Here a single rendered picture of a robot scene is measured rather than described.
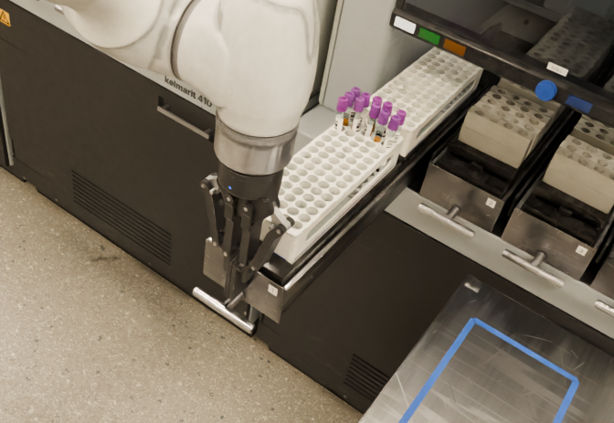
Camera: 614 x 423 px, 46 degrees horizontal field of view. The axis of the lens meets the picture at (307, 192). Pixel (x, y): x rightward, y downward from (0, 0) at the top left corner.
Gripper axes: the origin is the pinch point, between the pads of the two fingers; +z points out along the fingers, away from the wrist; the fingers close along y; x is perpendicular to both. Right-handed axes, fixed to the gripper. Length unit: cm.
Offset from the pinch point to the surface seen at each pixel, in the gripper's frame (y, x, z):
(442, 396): -30.1, 0.2, -2.1
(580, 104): -25, -46, -18
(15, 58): 97, -39, 29
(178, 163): 45, -40, 31
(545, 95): -20, -45, -18
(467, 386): -31.9, -3.0, -2.1
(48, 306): 68, -19, 80
